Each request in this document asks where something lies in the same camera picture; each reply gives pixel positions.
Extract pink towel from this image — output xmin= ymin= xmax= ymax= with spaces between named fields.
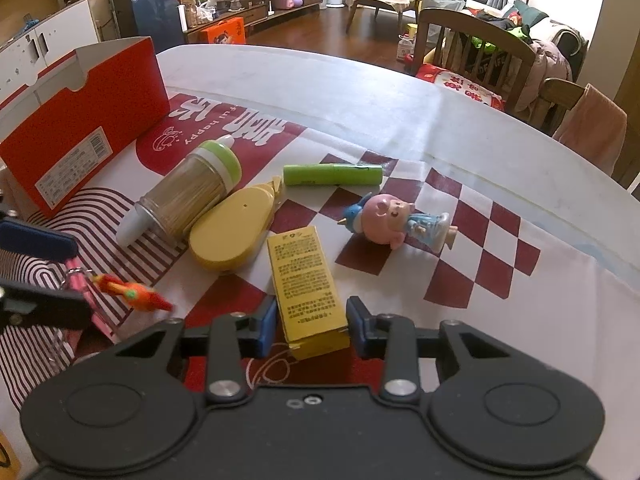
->
xmin=552 ymin=84 xmax=628 ymax=176

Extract orange rubber chicken keychain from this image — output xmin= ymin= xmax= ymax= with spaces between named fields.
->
xmin=92 ymin=274 xmax=175 ymax=313

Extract pink pig toy figure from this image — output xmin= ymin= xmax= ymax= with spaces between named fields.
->
xmin=341 ymin=192 xmax=458 ymax=256

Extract dark blue appliance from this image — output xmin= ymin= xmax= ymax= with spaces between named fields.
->
xmin=131 ymin=0 xmax=185 ymax=53

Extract grey sofa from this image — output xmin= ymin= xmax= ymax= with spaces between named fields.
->
xmin=465 ymin=0 xmax=591 ymax=111

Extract pink pouch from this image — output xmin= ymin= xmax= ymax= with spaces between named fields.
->
xmin=62 ymin=257 xmax=121 ymax=338

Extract wooden chair with towel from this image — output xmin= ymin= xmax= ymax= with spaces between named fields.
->
xmin=540 ymin=77 xmax=630 ymax=171

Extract orange gift box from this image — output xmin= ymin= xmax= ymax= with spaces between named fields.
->
xmin=200 ymin=16 xmax=247 ymax=45

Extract yellow oval case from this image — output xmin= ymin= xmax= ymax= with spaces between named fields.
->
xmin=189 ymin=176 xmax=285 ymax=273

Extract white marker pen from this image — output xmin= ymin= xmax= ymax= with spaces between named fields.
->
xmin=116 ymin=135 xmax=237 ymax=248

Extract toothpick jar with green lid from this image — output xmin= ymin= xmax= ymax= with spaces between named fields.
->
xmin=137 ymin=140 xmax=241 ymax=243

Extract red printed cushion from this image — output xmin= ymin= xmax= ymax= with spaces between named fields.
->
xmin=415 ymin=62 xmax=508 ymax=111

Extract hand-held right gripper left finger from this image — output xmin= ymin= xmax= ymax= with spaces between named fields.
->
xmin=107 ymin=297 xmax=278 ymax=403

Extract wooden slatted chair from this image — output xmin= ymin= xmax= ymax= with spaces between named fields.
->
xmin=415 ymin=7 xmax=538 ymax=113

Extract green tube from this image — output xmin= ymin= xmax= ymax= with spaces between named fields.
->
xmin=282 ymin=162 xmax=383 ymax=188

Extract white cabinet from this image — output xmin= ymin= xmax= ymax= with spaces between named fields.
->
xmin=0 ymin=0 xmax=101 ymax=101

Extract red cardboard box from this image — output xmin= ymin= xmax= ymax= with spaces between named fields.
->
xmin=0 ymin=36 xmax=172 ymax=220

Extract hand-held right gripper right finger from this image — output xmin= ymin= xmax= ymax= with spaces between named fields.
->
xmin=346 ymin=296 xmax=506 ymax=403

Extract small yellow box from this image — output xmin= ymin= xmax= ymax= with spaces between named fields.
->
xmin=266 ymin=226 xmax=351 ymax=361

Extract wooden tv cabinet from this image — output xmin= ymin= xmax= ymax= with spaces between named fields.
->
xmin=182 ymin=0 xmax=326 ymax=43

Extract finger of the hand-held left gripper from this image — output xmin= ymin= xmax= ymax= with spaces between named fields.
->
xmin=0 ymin=220 xmax=80 ymax=264
xmin=0 ymin=280 xmax=94 ymax=332

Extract red and white printed mat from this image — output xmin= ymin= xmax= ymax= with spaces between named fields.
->
xmin=0 ymin=87 xmax=640 ymax=411

